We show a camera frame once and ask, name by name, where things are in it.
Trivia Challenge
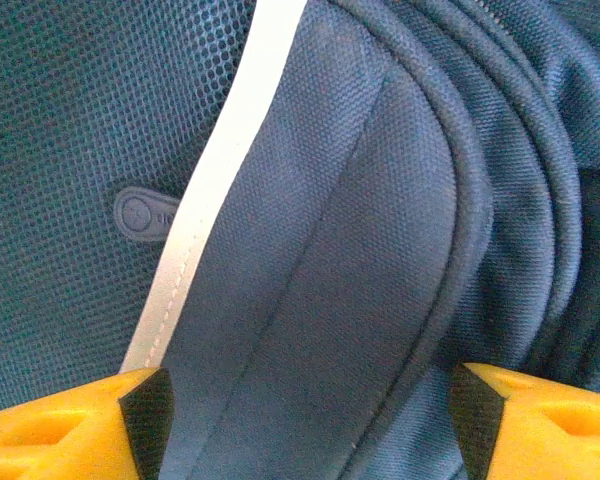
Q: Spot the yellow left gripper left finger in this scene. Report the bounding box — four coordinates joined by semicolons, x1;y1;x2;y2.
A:
0;367;174;480

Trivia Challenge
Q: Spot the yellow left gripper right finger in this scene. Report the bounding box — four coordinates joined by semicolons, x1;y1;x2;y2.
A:
449;362;600;480

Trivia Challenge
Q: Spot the navy blue backpack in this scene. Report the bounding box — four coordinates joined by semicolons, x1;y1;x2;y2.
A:
0;0;600;480

